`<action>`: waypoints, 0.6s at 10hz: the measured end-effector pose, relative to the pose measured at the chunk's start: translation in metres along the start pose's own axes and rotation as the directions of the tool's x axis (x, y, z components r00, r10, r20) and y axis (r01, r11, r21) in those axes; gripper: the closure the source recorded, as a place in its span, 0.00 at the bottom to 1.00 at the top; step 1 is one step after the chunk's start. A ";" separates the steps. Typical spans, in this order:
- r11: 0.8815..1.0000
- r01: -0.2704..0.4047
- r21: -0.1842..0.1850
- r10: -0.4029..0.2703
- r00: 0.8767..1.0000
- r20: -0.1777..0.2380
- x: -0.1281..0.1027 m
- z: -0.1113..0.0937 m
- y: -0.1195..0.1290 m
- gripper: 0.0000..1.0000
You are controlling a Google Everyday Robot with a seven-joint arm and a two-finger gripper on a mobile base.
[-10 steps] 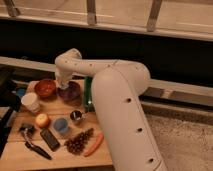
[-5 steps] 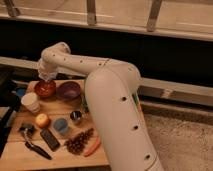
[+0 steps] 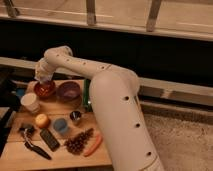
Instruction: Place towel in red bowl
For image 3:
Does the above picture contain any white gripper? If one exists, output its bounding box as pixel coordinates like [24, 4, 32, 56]
[35, 59, 54, 81]

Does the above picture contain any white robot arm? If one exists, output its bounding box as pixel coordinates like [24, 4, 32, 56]
[35, 46, 165, 171]

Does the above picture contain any red bowl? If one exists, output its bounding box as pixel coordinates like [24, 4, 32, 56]
[34, 81, 56, 98]

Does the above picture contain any purple bowl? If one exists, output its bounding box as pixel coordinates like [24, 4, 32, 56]
[56, 81, 81, 101]

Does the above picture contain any blue object behind cup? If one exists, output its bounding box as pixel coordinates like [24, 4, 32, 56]
[16, 88, 26, 98]

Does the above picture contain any white paper cup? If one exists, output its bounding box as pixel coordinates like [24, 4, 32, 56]
[21, 93, 40, 113]

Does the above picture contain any green plastic tray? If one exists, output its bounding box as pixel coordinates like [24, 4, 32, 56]
[83, 79, 92, 112]

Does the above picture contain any black chair at left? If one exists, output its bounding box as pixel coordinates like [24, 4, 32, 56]
[0, 68, 20, 156]

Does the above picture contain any yellow apple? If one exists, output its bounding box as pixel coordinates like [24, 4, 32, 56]
[35, 114, 50, 128]

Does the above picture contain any small metal cup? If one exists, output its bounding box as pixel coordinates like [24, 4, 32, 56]
[70, 110, 82, 125]

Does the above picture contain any blue plastic cup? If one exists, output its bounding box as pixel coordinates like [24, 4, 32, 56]
[53, 118, 69, 135]

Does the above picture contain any small black clip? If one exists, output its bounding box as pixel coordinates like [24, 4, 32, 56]
[19, 123, 35, 134]

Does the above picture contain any black rectangular remote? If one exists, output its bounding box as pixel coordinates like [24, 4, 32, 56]
[40, 129, 60, 151]

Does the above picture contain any bunch of red grapes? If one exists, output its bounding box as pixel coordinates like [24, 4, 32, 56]
[64, 128, 94, 155]

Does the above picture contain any orange carrot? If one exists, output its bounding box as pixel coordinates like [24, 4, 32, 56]
[83, 134, 103, 157]

